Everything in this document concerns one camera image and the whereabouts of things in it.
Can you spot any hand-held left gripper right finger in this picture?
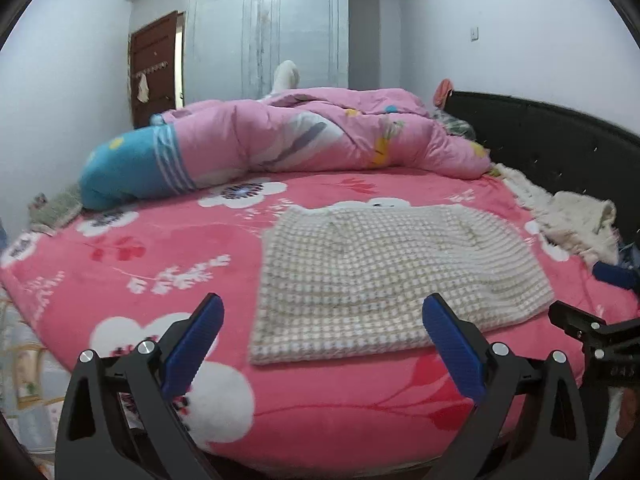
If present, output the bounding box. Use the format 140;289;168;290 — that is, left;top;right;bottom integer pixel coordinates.
421;292;593;480

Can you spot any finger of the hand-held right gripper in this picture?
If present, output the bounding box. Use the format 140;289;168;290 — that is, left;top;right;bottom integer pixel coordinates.
548;300;610;343

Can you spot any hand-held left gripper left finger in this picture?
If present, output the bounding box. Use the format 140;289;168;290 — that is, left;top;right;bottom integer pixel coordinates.
54;291;225;480

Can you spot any beige white checked coat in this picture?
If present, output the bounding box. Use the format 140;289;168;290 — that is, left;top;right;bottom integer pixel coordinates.
248;205;556;367

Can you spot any dark blue clothes pile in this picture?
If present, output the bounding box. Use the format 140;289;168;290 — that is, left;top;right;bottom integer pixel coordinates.
592;240;640;291

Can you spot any pink floral bed blanket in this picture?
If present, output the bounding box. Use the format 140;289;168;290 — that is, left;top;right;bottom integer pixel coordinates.
0;167;640;476

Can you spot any cream fluffy garment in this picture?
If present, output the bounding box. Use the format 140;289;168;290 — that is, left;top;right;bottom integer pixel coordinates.
492;162;621;266

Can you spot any black padded headboard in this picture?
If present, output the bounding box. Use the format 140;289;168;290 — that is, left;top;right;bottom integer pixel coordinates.
442;90;640;271

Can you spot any grey knitted cloth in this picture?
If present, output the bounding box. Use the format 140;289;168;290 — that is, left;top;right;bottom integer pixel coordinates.
27;182;83;236

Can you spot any green plaid pillow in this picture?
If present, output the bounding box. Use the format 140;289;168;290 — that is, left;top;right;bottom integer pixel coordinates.
432;110;476;138

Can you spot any pink and blue printed quilt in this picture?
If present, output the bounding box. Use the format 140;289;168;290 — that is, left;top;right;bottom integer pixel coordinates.
80;87;493;211

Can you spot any orange pink cloth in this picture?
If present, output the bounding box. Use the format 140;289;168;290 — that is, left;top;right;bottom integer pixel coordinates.
434;78;455;108

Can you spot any white plush toy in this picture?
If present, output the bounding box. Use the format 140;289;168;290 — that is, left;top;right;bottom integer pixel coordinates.
270;60;301;95

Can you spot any brown wooden door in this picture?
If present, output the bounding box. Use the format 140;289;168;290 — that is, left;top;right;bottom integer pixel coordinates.
127;10;181;131

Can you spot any white wardrobe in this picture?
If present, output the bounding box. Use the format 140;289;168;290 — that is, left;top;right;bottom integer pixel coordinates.
184;0;350;108

